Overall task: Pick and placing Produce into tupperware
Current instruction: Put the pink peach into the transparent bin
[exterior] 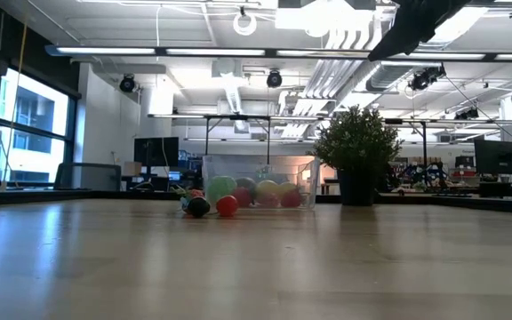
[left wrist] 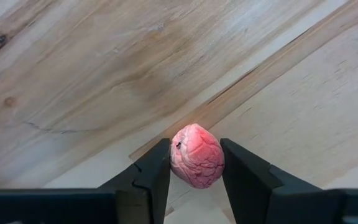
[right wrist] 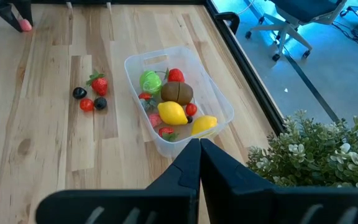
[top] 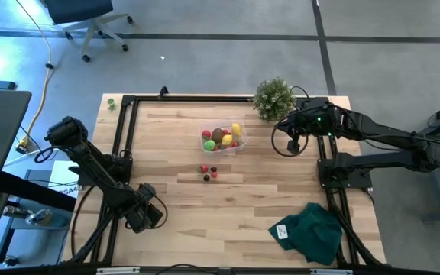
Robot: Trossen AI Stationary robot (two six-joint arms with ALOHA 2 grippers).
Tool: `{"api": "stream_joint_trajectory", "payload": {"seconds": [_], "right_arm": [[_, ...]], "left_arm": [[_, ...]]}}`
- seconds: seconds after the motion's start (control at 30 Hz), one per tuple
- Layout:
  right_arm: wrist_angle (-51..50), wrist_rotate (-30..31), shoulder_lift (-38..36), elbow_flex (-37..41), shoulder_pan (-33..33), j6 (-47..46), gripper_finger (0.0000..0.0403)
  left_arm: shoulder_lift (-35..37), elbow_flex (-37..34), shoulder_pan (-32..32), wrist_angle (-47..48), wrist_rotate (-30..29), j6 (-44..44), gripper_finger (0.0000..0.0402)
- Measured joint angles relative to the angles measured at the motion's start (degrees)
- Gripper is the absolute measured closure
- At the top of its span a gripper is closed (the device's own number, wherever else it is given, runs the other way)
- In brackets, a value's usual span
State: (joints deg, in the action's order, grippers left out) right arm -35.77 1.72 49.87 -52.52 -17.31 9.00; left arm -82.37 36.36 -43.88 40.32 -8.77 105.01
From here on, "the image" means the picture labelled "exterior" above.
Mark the black computer monitor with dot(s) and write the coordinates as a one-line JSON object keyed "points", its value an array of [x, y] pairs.
{"points": [[156, 151], [499, 156]]}

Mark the dark toy berry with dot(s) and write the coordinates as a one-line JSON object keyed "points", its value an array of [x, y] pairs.
{"points": [[199, 207]]}

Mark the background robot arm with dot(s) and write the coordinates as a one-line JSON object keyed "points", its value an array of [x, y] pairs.
{"points": [[436, 171]]}

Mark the black ceiling track lights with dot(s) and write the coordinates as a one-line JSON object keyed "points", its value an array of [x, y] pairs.
{"points": [[425, 78], [467, 114]]}

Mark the red strawberry with leaves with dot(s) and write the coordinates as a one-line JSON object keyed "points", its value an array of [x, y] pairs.
{"points": [[197, 193]]}

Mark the black background desk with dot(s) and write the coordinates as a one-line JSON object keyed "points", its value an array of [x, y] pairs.
{"points": [[505, 189]]}

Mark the clear plastic tupperware container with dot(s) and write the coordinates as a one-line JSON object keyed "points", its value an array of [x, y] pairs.
{"points": [[302, 171]]}

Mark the black background gantry frame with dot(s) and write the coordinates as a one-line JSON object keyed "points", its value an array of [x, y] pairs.
{"points": [[424, 151], [238, 117]]}

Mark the bright green toy fruit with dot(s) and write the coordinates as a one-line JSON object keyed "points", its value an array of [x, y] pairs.
{"points": [[220, 190]]}

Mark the red toy strawberry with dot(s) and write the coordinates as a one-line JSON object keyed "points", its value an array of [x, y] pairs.
{"points": [[291, 199], [242, 197]]}

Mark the beige cardboard box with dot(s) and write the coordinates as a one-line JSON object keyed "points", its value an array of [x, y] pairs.
{"points": [[132, 169]]}

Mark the small red toy berry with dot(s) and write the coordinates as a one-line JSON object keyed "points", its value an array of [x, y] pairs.
{"points": [[227, 205]]}

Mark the small green potted plant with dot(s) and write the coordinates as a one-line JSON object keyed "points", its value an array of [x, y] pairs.
{"points": [[356, 142]]}

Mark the large glass window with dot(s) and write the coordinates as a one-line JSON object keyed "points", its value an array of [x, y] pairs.
{"points": [[34, 106]]}

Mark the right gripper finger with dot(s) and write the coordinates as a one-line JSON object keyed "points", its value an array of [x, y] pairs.
{"points": [[398, 22], [425, 22]]}

